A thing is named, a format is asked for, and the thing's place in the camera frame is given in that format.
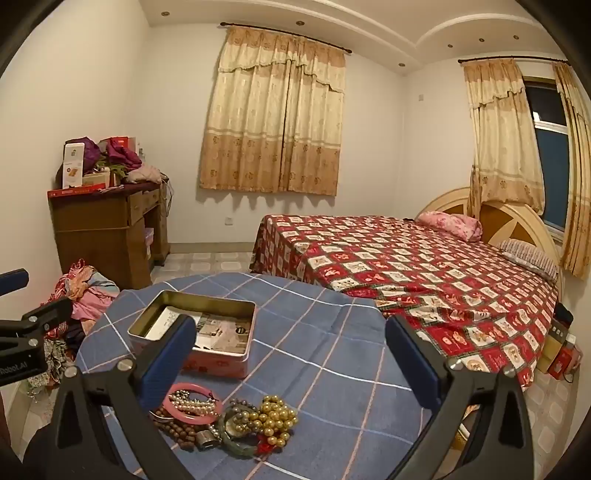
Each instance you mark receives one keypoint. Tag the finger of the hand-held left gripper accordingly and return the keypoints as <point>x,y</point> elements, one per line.
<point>51,311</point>
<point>16,280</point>

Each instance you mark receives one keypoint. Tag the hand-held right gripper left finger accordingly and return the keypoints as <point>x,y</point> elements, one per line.
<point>171,357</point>

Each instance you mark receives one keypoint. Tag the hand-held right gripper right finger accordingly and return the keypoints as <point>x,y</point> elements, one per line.
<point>411,362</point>

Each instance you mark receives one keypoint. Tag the pink bangle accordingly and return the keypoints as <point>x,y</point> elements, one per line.
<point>167,406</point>

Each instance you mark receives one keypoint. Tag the pink tin box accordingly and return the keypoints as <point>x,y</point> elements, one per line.
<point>221,364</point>

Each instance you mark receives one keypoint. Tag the green jade bangle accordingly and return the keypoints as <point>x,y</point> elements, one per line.
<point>226,438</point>

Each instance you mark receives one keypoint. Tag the pile of clothes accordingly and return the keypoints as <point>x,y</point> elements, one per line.
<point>87,295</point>

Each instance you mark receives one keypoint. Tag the printed paper sheet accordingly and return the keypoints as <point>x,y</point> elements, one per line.
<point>221,332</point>

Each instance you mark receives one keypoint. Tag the bed with red quilt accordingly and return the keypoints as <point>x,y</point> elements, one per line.
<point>415,286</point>

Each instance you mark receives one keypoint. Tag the cream stool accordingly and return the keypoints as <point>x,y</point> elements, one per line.
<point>467,429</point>

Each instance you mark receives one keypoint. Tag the blue plaid tablecloth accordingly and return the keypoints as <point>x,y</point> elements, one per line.
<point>323,350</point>

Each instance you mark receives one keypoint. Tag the dark cloth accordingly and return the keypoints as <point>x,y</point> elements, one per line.
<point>32,457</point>

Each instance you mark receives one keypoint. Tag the brown wooden desk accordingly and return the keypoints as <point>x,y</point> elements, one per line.
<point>97,230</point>

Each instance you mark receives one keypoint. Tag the flat red box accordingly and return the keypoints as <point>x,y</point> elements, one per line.
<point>76,190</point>

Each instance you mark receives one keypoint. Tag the lilac storage box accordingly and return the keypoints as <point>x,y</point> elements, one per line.
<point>148,242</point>

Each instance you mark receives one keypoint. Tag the small beige box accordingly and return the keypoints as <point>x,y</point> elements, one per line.
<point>96,180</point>

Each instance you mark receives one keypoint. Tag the white product box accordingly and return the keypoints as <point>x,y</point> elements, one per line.
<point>74,164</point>

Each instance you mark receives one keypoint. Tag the pink pillow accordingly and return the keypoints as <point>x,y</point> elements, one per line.
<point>450,224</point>

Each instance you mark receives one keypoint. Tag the yellow and white carton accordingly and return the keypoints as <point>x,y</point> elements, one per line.
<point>554,344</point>

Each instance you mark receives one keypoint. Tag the small red box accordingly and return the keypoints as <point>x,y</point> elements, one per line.
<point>565,362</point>

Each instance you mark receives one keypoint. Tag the striped pillow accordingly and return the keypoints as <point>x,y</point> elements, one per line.
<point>528,258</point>

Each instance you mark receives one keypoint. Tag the black bedside device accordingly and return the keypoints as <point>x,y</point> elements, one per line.
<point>563,313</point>

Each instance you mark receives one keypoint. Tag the magenta cloth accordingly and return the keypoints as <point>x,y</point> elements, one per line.
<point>122,154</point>

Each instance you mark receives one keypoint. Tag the pale pink cloth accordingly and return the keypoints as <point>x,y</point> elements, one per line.
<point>143,175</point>

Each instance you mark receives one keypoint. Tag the red carton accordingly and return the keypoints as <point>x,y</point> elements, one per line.
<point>117,140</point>

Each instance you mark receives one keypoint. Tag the cream wooden headboard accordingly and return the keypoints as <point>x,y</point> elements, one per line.
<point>512,221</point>

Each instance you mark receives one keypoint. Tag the narrow beige curtain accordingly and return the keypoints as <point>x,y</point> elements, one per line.
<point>501,138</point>
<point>577,175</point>

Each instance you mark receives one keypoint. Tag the window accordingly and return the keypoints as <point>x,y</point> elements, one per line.
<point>549,152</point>

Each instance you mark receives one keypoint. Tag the wide beige curtain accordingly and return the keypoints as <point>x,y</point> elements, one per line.
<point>272,120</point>

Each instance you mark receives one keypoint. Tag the dark curtain rod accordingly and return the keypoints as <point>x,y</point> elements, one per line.
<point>512,58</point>
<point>286,32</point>

